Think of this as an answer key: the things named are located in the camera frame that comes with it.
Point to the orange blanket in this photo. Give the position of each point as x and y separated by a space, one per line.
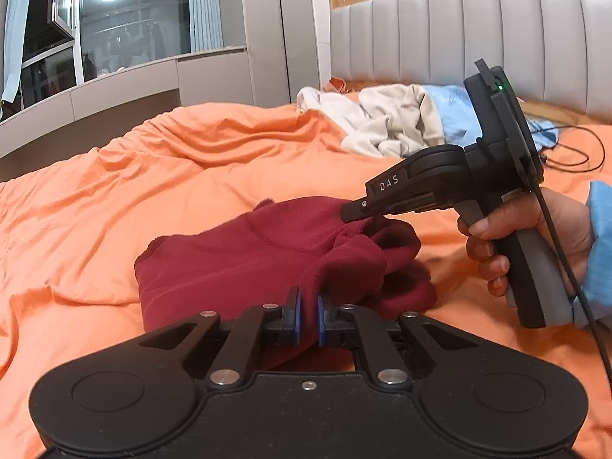
95 201

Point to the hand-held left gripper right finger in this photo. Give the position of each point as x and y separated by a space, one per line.
320 318

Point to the small orange cloth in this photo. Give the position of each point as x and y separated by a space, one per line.
334 85

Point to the light blue curtain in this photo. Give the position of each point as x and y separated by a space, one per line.
205 5
16 33

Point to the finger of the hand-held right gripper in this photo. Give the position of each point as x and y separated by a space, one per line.
387 186

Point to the cream garment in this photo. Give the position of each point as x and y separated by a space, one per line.
392 124

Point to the dark window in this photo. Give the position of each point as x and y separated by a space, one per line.
134 19

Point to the grey padded headboard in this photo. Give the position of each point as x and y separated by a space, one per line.
406 33

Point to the person's right forearm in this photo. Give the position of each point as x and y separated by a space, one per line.
600 258

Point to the dark red shirt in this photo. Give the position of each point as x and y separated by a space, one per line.
229 258

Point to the light blue garment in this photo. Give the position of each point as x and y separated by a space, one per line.
454 114

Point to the person's right hand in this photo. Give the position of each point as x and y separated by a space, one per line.
569 234

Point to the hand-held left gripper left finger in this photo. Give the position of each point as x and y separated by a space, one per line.
297 318

